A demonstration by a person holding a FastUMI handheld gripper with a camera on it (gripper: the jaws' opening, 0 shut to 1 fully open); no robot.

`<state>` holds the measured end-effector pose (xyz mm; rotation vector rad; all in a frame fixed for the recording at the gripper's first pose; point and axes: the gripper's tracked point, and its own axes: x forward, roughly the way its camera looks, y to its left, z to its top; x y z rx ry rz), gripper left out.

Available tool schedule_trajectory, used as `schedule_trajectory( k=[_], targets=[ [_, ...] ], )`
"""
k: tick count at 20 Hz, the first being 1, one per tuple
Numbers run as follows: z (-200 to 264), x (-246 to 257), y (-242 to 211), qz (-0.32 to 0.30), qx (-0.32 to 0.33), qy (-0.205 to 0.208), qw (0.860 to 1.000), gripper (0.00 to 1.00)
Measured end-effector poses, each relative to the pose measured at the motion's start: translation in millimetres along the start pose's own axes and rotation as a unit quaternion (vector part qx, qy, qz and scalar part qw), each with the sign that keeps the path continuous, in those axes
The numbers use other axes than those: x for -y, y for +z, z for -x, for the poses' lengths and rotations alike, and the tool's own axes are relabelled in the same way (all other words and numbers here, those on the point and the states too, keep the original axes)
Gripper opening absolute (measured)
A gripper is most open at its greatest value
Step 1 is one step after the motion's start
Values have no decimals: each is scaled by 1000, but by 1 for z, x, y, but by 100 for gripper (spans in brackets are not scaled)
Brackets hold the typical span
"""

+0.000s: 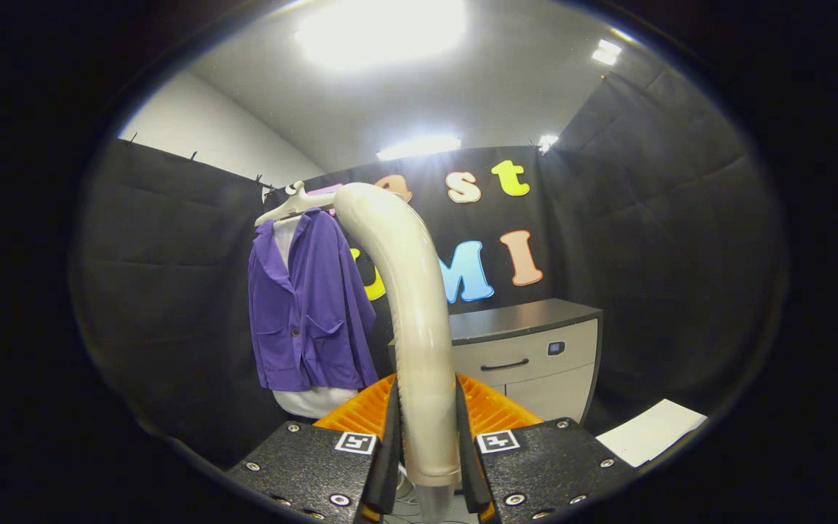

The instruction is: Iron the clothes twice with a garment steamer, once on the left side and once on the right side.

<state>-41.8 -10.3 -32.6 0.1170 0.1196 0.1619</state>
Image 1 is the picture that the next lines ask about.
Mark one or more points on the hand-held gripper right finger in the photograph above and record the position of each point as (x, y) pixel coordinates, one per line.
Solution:
(468, 473)

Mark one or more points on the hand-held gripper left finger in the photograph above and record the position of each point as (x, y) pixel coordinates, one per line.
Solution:
(388, 473)

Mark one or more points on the purple jacket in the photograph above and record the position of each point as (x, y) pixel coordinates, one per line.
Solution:
(310, 313)

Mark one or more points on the white clothes hanger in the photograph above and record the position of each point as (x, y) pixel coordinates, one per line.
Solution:
(295, 202)

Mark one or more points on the grey cabinet with dark top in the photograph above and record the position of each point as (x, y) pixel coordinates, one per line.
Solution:
(535, 349)

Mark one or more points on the white flat board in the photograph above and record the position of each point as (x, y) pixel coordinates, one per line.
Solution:
(652, 433)

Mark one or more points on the long ceiling light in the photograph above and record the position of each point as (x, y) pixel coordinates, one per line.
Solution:
(419, 147)

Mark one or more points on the small ceiling light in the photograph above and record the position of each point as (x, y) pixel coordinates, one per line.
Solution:
(548, 142)

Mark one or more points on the large ceiling light panel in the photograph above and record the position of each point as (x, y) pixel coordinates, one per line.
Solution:
(382, 33)

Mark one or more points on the double ceiling light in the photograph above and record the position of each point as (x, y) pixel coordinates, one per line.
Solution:
(606, 52)

